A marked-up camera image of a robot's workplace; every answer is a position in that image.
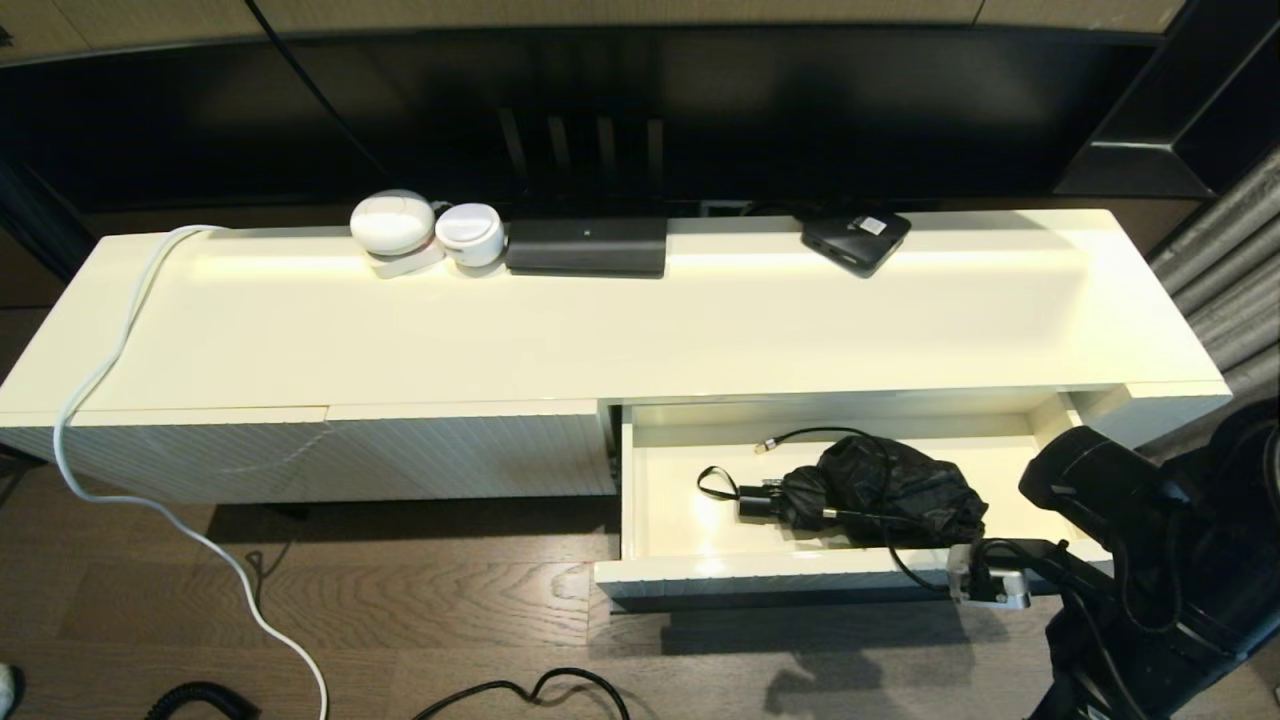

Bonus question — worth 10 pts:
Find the grey curtain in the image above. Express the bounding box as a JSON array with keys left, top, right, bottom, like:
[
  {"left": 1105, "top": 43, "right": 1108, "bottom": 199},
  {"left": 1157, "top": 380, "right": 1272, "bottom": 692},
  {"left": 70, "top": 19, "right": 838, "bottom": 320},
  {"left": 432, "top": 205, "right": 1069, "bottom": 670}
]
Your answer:
[{"left": 1145, "top": 140, "right": 1280, "bottom": 461}]

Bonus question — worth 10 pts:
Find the black router with antennas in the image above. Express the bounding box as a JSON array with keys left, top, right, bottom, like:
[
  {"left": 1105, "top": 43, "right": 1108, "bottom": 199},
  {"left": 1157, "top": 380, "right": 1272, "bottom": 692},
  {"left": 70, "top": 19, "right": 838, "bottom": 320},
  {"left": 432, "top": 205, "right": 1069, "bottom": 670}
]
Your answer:
[{"left": 497, "top": 106, "right": 669, "bottom": 278}]

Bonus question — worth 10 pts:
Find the long black looped cable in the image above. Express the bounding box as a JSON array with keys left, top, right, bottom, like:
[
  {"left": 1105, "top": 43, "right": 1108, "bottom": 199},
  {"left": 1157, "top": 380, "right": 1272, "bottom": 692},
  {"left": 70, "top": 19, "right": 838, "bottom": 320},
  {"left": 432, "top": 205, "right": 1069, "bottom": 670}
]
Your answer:
[{"left": 755, "top": 426, "right": 953, "bottom": 594}]

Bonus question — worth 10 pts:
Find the white egg-shaped device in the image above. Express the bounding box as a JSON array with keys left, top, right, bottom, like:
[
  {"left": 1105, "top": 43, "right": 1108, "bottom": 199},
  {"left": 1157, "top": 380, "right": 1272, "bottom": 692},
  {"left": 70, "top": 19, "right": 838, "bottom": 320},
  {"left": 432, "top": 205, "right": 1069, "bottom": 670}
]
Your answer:
[{"left": 350, "top": 189, "right": 438, "bottom": 257}]

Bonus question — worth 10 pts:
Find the black coiled cable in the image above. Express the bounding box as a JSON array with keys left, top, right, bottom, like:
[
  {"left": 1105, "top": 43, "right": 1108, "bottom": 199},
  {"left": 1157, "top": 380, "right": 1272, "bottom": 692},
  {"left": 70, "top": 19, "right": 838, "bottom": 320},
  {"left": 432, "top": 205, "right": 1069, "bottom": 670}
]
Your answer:
[{"left": 145, "top": 680, "right": 263, "bottom": 720}]

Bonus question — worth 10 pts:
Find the white fluted drawer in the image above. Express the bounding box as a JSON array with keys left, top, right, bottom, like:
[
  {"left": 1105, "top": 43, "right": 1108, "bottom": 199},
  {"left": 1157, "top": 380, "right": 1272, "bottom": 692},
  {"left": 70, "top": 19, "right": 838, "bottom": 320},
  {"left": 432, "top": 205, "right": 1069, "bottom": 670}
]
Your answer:
[{"left": 595, "top": 392, "right": 1121, "bottom": 602}]

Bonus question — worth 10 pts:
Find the black television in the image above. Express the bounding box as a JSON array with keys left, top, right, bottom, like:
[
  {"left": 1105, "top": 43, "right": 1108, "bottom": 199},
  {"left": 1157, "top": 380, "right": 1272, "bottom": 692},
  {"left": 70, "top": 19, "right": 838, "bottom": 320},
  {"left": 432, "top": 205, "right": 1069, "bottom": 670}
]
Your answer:
[{"left": 0, "top": 22, "right": 1176, "bottom": 216}]

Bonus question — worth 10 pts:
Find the white tv cabinet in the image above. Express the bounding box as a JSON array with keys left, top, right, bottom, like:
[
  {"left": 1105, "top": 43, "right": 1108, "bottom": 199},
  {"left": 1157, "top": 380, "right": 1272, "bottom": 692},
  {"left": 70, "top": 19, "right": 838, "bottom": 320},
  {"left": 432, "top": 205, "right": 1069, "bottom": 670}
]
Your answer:
[{"left": 0, "top": 208, "right": 1233, "bottom": 521}]

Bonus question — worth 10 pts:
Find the black floor cable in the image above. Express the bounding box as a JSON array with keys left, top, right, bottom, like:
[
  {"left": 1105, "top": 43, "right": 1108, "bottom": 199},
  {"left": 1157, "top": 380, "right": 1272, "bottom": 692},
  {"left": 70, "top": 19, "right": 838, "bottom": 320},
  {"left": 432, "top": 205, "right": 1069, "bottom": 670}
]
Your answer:
[{"left": 410, "top": 667, "right": 631, "bottom": 720}]

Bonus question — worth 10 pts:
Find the small white round device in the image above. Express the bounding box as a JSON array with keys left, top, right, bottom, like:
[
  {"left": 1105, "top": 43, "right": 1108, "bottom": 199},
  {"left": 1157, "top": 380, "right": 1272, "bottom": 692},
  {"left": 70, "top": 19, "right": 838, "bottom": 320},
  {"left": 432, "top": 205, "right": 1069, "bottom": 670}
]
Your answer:
[{"left": 435, "top": 203, "right": 506, "bottom": 268}]

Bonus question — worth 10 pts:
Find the short black cable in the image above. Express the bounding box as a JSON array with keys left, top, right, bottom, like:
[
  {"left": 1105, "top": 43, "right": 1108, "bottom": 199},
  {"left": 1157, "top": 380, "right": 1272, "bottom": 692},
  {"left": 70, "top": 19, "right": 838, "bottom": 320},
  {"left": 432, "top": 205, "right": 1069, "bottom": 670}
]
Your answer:
[{"left": 822, "top": 506, "right": 963, "bottom": 528}]

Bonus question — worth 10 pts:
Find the small black set-top box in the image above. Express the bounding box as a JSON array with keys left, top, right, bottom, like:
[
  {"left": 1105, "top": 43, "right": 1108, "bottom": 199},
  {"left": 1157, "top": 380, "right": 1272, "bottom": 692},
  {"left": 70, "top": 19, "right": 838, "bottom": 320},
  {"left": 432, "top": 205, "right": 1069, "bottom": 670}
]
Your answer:
[{"left": 800, "top": 210, "right": 913, "bottom": 278}]

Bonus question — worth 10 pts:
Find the white power cable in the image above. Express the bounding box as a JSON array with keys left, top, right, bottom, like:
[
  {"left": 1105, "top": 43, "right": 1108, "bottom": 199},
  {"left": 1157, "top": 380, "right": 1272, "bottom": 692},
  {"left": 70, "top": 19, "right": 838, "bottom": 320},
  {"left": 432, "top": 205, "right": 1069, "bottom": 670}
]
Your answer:
[{"left": 53, "top": 225, "right": 331, "bottom": 720}]

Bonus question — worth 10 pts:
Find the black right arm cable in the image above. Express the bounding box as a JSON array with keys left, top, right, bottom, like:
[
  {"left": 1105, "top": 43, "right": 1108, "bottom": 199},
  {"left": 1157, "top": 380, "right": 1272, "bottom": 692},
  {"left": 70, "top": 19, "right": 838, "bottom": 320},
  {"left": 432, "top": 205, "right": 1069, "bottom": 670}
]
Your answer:
[{"left": 973, "top": 536, "right": 1151, "bottom": 720}]

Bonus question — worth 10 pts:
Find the black shelf unit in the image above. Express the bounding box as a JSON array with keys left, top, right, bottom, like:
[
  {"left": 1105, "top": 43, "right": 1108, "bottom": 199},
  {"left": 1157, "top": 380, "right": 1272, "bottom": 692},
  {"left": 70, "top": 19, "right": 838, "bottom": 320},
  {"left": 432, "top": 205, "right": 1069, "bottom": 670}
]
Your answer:
[{"left": 1050, "top": 0, "right": 1280, "bottom": 199}]

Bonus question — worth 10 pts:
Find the black umbrella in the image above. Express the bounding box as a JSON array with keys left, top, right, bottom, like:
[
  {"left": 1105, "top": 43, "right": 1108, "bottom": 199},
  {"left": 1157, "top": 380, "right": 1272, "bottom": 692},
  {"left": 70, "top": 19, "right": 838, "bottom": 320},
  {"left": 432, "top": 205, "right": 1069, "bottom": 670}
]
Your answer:
[{"left": 697, "top": 435, "right": 991, "bottom": 549}]

